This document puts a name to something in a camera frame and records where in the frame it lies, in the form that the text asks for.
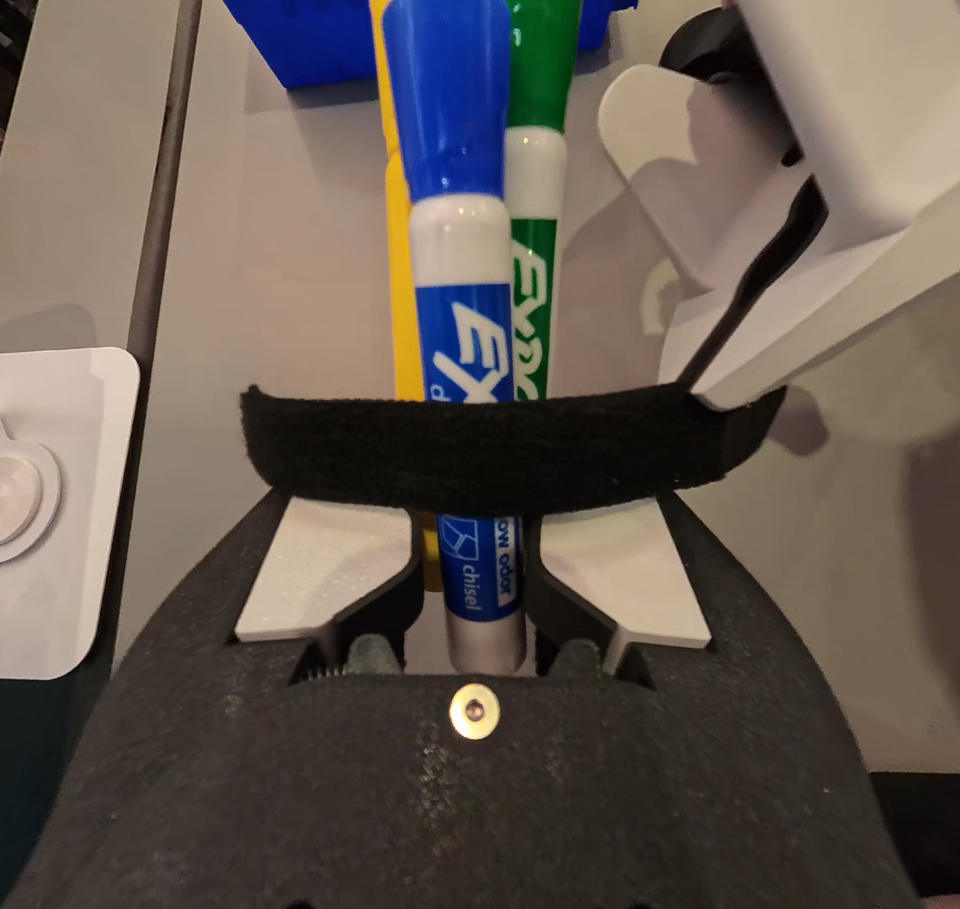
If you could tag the yellow dry erase marker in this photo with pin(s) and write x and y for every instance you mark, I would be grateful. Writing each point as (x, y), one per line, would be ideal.
(401, 286)

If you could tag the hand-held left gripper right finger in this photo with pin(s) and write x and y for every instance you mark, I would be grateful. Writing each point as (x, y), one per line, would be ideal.
(622, 571)

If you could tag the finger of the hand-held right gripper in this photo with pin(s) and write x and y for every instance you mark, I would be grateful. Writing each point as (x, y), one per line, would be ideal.
(885, 136)
(675, 144)

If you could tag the blue plastic bin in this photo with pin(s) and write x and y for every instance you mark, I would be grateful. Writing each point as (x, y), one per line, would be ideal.
(300, 9)

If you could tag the green dry erase marker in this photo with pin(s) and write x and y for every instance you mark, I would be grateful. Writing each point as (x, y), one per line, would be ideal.
(536, 61)

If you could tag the black armrest pad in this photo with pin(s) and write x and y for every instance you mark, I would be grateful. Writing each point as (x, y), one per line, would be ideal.
(922, 826)
(697, 46)

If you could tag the white mounting plate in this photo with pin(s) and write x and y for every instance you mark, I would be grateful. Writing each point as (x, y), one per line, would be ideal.
(82, 511)

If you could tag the blue dry erase marker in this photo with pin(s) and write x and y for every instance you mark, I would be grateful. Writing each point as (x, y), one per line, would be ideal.
(450, 99)

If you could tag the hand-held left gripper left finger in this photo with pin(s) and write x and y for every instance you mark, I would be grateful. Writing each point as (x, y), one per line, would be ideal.
(315, 571)

